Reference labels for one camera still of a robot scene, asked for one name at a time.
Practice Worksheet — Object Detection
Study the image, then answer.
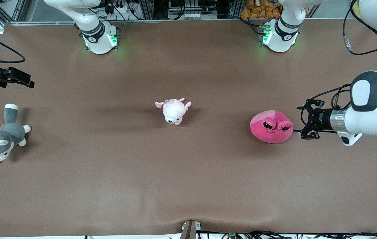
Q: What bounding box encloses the round pink plush toy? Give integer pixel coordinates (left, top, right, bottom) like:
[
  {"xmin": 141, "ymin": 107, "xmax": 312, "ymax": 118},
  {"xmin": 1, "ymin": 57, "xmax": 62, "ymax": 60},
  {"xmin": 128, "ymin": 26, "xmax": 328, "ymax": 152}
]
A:
[{"xmin": 250, "ymin": 110, "xmax": 294, "ymax": 144}]

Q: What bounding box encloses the pale pink white plush toy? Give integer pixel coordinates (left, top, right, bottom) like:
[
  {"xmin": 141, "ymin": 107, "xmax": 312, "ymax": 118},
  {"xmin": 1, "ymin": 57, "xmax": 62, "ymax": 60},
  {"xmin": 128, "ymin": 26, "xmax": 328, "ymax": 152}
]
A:
[{"xmin": 155, "ymin": 98, "xmax": 192, "ymax": 125}]

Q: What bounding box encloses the grey white husky plush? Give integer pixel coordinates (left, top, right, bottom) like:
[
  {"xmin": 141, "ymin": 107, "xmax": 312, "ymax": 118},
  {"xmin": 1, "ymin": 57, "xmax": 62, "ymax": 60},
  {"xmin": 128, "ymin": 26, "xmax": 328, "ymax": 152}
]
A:
[{"xmin": 0, "ymin": 104, "xmax": 32, "ymax": 163}]

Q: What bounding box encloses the orange snack bag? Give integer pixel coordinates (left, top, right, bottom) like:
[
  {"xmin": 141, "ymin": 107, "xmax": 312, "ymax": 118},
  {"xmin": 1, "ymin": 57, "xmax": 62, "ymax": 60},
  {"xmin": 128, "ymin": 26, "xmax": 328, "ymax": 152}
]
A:
[{"xmin": 241, "ymin": 0, "xmax": 282, "ymax": 19}]

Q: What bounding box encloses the brown table cover mat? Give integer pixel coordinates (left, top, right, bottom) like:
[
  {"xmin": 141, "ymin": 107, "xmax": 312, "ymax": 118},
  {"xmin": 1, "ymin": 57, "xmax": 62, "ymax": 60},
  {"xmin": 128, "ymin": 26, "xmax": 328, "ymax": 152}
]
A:
[{"xmin": 0, "ymin": 18, "xmax": 377, "ymax": 238}]

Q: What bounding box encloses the white power strip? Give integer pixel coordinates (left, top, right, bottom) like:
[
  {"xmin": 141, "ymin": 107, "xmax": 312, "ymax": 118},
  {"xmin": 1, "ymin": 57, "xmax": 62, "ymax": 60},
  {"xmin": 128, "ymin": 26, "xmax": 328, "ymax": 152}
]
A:
[{"xmin": 184, "ymin": 12, "xmax": 209, "ymax": 20}]

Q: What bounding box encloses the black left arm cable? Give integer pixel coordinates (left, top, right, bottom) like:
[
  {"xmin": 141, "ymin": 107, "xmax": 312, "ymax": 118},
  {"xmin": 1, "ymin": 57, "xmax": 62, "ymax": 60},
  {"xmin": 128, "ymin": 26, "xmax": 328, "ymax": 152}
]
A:
[{"xmin": 300, "ymin": 0, "xmax": 377, "ymax": 133}]

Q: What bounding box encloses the brown camera post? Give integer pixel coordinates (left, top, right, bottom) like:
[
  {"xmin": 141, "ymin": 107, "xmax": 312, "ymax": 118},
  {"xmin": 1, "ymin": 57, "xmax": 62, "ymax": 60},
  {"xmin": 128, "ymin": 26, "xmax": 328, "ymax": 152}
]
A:
[{"xmin": 179, "ymin": 220, "xmax": 197, "ymax": 239}]

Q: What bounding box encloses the silver table edge rail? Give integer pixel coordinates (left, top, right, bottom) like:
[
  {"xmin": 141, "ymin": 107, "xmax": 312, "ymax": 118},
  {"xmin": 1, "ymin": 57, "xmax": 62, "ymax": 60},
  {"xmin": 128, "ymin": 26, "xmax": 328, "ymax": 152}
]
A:
[{"xmin": 4, "ymin": 19, "xmax": 265, "ymax": 26}]

